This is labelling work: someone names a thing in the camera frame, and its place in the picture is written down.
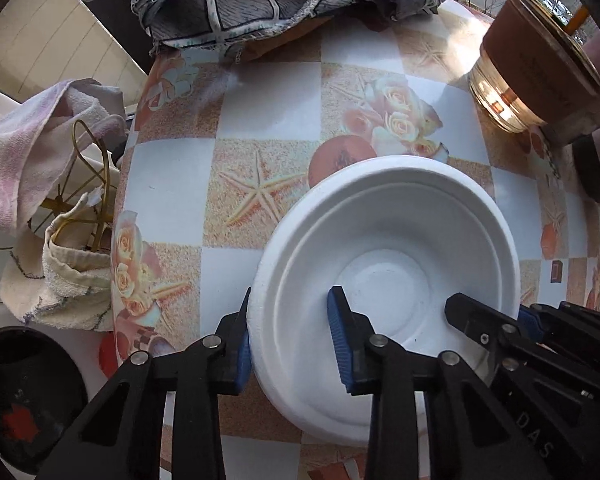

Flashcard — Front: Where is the pink striped towel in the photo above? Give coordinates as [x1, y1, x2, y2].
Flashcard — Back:
[0, 78, 128, 233]

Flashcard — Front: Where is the gold wire rack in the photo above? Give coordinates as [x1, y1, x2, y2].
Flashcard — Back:
[0, 120, 123, 256]

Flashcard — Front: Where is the grey checked cloth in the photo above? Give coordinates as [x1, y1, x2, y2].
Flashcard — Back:
[72, 0, 468, 63]

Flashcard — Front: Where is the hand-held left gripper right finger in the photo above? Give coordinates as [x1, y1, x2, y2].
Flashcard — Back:
[327, 286, 551, 480]

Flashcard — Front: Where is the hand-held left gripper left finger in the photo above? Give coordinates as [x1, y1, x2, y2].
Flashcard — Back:
[37, 287, 253, 480]

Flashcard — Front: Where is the black round pan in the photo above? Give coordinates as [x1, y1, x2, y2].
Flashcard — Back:
[0, 326, 89, 476]

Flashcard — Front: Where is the printed tablecloth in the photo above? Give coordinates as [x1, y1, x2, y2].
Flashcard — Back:
[97, 0, 600, 480]

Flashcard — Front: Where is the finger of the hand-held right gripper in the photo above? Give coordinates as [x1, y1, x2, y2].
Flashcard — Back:
[519, 302, 600, 361]
[445, 292, 600, 402]

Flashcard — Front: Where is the glass jar with brown lid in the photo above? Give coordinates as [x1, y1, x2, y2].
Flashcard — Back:
[467, 0, 600, 134]

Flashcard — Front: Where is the white bowl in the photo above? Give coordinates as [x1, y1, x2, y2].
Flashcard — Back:
[246, 156, 522, 447]

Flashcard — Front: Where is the cream cloth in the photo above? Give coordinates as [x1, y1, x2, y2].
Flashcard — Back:
[0, 192, 116, 332]

